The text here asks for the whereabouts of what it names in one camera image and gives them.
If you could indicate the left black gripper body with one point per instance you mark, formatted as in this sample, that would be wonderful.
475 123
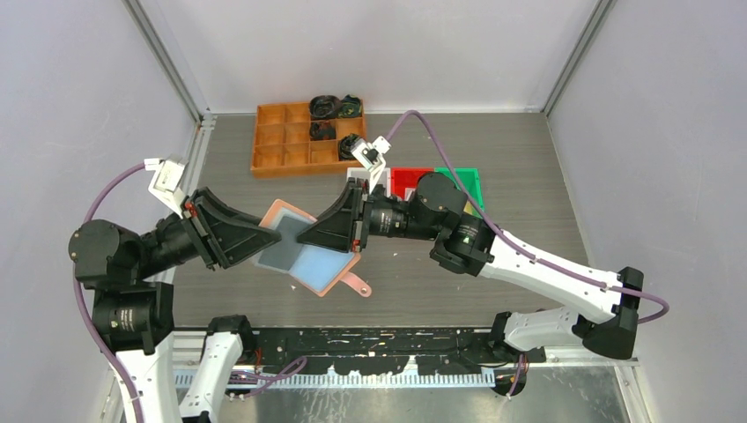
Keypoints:
173 239

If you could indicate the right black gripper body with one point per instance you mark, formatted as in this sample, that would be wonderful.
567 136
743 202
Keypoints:
391 216

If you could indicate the tan leather card holder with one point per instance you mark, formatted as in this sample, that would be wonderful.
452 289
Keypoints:
316 268

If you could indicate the dark grey credit card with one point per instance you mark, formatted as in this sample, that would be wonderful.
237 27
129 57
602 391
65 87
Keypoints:
282 255

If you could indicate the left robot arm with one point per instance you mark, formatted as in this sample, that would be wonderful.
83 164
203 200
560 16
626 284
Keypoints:
132 313

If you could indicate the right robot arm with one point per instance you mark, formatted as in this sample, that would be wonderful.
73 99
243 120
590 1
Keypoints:
598 309

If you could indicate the red bin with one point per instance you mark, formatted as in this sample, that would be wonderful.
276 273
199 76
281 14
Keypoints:
405 179

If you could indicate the white bin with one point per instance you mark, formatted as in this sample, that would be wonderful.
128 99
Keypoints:
361 173

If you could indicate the black rolled belt lower right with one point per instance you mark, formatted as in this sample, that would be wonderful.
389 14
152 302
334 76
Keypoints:
346 145

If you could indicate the black rolled belt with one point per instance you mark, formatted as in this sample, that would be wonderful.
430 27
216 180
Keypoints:
324 107
322 130
346 145
351 107

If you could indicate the green bin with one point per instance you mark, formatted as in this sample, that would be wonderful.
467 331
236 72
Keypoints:
472 182

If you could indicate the black rolled belt middle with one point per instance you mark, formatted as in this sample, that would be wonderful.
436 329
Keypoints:
322 130

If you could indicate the orange compartment tray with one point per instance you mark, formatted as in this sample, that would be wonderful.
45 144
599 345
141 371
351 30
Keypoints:
282 146

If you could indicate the black rolled belt top right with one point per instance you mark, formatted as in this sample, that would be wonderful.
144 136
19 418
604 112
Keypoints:
351 107

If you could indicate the black rolled belt top left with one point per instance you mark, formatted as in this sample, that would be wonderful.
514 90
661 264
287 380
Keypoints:
324 107

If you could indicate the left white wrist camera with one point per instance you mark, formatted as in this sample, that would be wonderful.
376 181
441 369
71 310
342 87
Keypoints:
165 183

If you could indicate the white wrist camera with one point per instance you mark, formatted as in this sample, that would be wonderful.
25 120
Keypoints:
371 156
165 183

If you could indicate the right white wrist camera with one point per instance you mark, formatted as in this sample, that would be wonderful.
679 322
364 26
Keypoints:
371 156

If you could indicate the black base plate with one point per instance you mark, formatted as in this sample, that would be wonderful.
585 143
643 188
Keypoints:
370 351

